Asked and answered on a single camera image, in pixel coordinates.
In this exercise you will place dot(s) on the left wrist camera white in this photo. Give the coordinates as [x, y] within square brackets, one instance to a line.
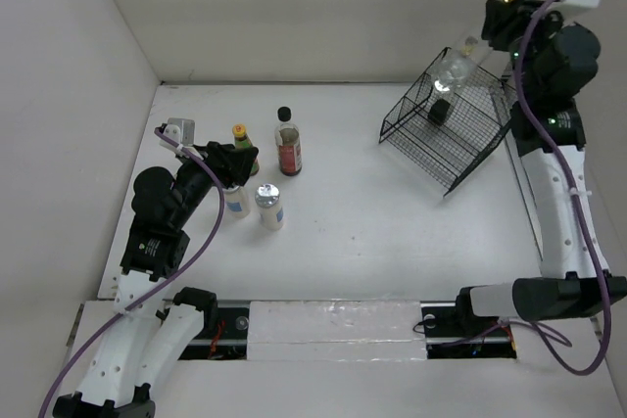
[177, 132]

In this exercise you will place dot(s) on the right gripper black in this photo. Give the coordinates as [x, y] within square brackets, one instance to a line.
[512, 16]

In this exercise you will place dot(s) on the metal base rail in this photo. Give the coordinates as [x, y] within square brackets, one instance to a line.
[343, 332]

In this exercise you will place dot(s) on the black wire basket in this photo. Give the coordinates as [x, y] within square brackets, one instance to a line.
[478, 121]

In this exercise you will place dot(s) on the yellow cap chili sauce bottle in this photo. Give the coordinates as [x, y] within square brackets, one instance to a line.
[243, 141]

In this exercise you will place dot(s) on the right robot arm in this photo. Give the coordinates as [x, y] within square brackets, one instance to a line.
[553, 58]

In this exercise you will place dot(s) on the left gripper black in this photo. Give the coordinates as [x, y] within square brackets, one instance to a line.
[231, 163]

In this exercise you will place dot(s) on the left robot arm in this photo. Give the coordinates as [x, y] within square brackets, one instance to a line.
[140, 344]

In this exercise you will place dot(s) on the white jar silver lid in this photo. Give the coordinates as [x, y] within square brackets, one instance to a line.
[237, 201]
[269, 204]

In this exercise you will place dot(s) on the glass cruet gold cap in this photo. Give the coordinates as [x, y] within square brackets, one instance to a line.
[463, 58]

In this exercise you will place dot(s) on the dark sauce glass cruet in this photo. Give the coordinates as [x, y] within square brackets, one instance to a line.
[439, 112]

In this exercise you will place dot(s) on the black cap red label bottle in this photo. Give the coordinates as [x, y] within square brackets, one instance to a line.
[288, 144]

